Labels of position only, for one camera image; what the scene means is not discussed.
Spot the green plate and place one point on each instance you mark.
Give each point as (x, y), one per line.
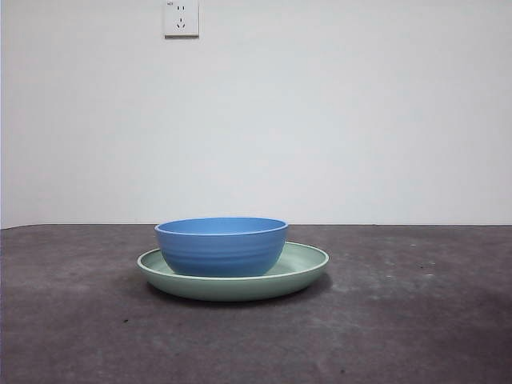
(240, 288)

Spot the blue bowl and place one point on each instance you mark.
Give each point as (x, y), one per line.
(220, 252)

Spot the white wall socket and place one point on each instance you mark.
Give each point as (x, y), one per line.
(181, 20)

